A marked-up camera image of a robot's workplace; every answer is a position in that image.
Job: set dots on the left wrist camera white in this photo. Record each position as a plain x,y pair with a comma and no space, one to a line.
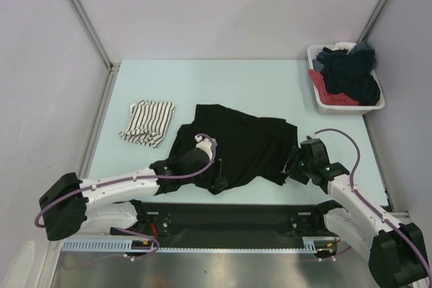
206,144

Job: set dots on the left aluminium corner post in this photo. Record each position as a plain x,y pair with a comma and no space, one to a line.
91,32

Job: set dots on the dark clothes pile in basket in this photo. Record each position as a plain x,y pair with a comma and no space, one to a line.
343,75

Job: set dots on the aluminium corner post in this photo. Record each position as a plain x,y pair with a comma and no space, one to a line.
381,1
91,32

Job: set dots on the white slotted cable duct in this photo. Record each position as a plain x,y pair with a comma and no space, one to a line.
142,246

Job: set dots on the white plastic laundry basket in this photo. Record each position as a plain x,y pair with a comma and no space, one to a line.
347,107

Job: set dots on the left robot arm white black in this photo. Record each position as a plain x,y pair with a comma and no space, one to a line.
114,205

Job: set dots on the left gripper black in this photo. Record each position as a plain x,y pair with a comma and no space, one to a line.
207,163

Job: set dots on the right aluminium corner post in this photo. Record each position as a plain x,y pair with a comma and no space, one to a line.
381,1

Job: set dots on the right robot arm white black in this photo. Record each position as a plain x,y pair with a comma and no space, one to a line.
395,252

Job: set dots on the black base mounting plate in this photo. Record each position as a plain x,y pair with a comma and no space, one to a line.
232,225

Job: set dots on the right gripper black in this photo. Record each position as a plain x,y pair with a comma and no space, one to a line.
293,173

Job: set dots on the black white striped tank top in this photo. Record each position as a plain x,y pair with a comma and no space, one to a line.
149,122

